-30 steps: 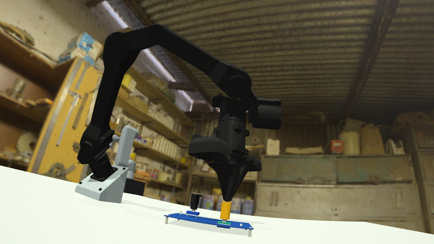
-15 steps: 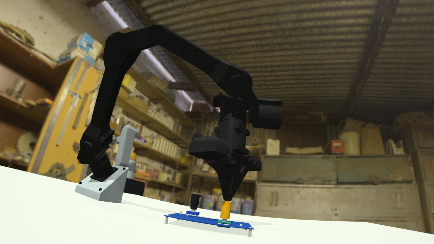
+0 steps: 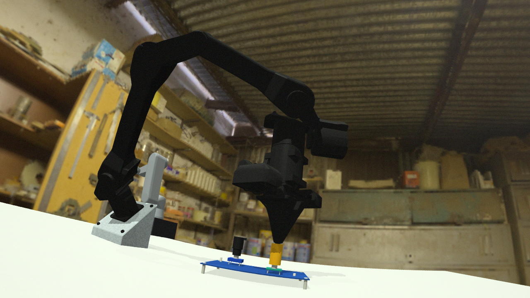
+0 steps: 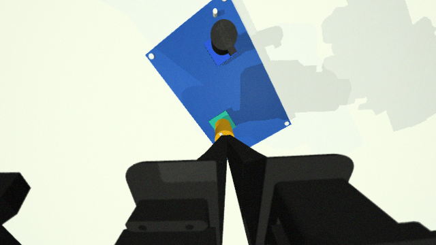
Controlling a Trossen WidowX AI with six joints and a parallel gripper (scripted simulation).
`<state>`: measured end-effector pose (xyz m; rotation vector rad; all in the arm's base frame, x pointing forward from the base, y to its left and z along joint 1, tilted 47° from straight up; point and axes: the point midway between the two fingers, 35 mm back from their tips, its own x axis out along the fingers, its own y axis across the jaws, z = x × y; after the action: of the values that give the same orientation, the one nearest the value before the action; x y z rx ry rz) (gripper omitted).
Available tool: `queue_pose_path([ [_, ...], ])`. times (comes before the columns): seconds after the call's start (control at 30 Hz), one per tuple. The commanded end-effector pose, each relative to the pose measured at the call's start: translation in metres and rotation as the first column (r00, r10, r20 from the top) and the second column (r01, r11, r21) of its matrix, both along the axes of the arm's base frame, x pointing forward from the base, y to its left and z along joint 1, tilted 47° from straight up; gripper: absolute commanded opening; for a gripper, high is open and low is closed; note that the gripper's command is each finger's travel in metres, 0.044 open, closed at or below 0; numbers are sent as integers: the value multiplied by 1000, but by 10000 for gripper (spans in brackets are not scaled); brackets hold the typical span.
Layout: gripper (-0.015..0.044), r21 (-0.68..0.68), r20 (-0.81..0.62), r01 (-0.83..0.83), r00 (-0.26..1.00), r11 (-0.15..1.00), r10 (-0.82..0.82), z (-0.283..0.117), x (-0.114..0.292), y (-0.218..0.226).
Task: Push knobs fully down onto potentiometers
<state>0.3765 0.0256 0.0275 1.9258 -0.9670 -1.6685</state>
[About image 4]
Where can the blue circuit board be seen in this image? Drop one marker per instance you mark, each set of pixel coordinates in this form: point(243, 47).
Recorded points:
point(212, 66)

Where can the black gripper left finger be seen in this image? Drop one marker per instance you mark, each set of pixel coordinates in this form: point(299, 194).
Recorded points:
point(202, 178)

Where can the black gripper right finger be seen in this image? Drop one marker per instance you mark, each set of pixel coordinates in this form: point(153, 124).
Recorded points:
point(255, 176)

